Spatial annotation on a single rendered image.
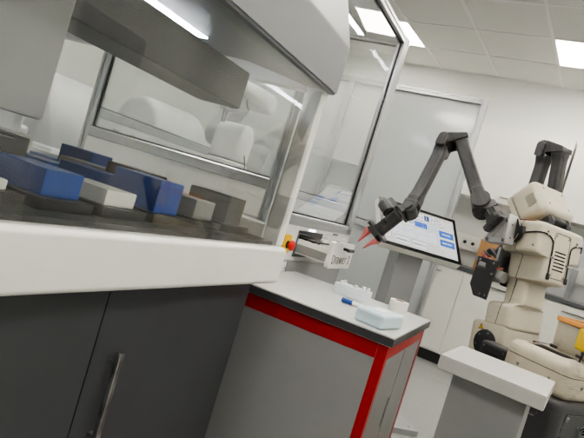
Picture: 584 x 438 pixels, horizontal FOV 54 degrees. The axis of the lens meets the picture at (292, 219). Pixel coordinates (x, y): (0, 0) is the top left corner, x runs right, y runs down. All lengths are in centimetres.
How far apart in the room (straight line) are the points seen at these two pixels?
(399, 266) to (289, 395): 166
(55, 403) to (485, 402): 108
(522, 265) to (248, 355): 115
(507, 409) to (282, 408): 63
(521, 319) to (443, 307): 291
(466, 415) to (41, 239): 122
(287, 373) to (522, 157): 423
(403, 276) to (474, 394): 170
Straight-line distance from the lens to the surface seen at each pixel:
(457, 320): 528
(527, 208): 241
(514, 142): 570
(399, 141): 420
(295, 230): 231
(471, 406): 171
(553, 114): 611
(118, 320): 122
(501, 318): 238
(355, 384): 171
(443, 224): 345
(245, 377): 184
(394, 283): 331
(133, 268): 107
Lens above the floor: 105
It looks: 2 degrees down
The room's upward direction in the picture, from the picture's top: 17 degrees clockwise
